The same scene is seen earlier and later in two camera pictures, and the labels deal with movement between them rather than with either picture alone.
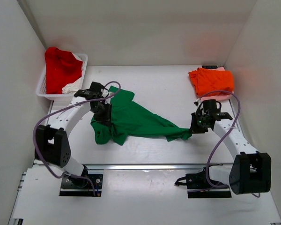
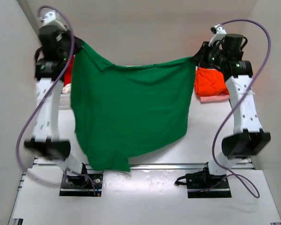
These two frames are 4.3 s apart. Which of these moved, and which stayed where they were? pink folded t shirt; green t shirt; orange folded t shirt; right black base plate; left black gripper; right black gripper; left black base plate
Moved: left black gripper; green t shirt; right black gripper
Stayed: pink folded t shirt; orange folded t shirt; left black base plate; right black base plate
